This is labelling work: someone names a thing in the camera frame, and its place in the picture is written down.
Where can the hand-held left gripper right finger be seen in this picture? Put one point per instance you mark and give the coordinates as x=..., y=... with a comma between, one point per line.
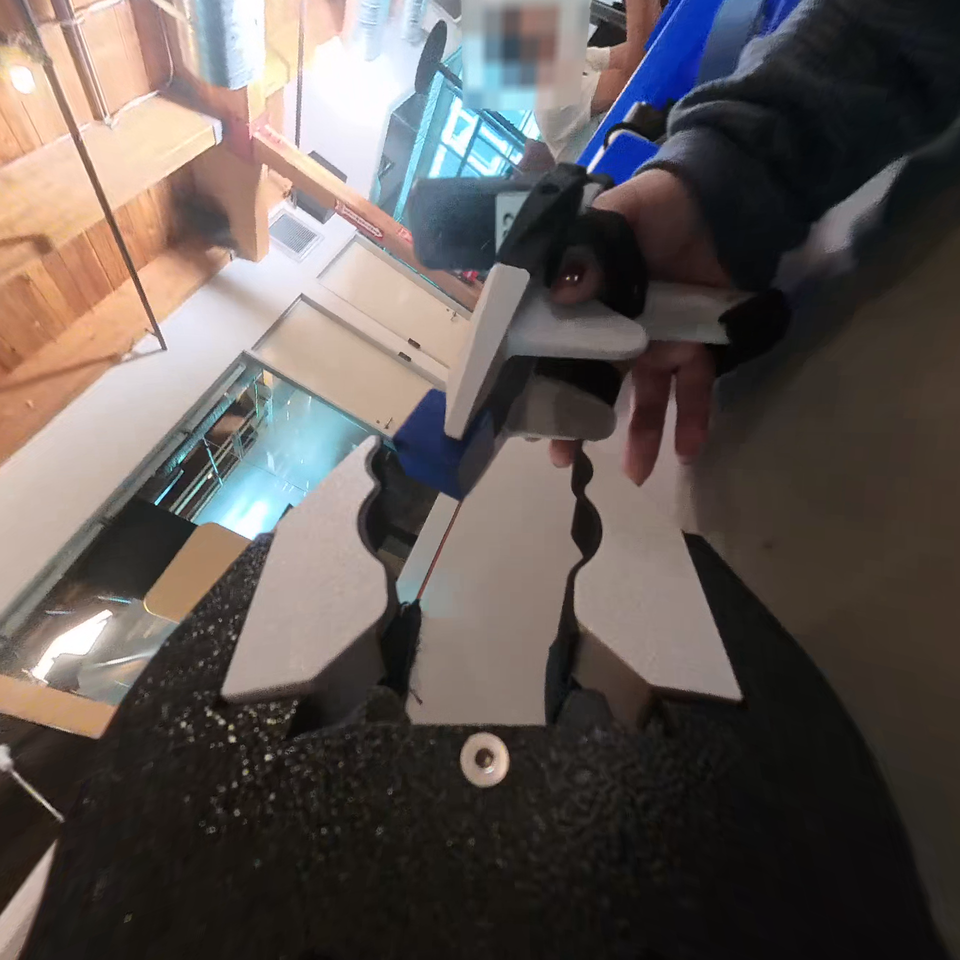
x=652, y=615

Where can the person's right hand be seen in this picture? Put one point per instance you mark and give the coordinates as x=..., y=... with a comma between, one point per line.
x=675, y=240

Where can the black ceiling pipe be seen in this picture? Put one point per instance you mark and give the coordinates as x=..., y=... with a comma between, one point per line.
x=105, y=187

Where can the black wall monitor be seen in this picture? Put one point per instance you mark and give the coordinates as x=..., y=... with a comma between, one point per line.
x=127, y=547

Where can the round ceiling spotlight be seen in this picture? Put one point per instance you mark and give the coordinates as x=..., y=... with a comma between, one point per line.
x=21, y=79

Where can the white door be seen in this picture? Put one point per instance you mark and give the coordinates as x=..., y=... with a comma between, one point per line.
x=390, y=289
x=352, y=367

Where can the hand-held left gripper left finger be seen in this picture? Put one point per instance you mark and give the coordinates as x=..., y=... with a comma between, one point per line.
x=315, y=600

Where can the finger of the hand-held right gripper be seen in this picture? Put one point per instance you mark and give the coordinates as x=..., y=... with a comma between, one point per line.
x=562, y=412
x=487, y=352

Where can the white wall vent grille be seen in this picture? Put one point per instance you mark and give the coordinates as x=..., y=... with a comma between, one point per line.
x=296, y=234

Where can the large silver ventilation duct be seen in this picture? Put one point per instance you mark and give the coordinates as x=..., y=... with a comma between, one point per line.
x=229, y=41

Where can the large paned window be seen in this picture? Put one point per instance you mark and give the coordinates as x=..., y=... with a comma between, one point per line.
x=465, y=142

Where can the royal blue block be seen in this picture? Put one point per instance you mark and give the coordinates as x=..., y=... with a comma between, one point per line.
x=427, y=450

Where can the wooden support post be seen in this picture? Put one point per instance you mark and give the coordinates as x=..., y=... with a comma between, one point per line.
x=315, y=176

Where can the blue bin with white label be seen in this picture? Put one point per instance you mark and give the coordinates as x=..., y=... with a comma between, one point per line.
x=645, y=75

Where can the glass room window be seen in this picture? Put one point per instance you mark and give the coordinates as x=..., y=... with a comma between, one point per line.
x=285, y=450

